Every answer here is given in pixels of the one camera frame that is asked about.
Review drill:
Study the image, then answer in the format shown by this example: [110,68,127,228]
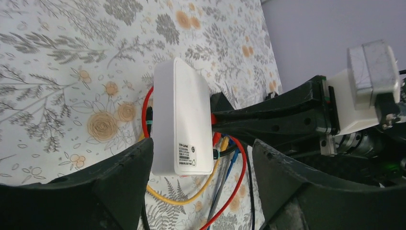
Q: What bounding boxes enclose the black network switch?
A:
[210,92,234,113]

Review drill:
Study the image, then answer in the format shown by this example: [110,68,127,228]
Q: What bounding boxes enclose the blue ethernet cable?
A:
[206,147,241,230]

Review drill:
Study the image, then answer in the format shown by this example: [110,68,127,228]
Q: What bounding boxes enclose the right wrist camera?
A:
[327,40,401,135]

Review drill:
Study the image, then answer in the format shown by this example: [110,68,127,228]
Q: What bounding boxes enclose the grey ethernet cable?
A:
[207,155,231,230]

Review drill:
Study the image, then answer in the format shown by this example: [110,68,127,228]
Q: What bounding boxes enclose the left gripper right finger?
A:
[252,140,406,230]

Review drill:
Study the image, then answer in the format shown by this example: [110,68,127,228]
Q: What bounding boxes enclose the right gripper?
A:
[317,76,406,188]

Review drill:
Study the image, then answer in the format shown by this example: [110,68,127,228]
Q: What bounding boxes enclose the black cable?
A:
[139,106,256,230]

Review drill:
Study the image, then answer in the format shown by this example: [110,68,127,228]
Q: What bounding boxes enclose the yellow cable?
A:
[138,133,230,206]

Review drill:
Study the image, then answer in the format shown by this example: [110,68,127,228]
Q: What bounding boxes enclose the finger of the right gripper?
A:
[212,119,327,149]
[212,76,326,122]

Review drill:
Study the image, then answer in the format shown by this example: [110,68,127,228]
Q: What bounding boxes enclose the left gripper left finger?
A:
[0,138,154,230]

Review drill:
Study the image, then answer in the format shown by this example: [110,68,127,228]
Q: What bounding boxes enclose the white small switch box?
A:
[151,57,214,176]

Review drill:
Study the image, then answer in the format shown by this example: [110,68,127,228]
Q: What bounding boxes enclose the floral table mat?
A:
[0,0,282,230]

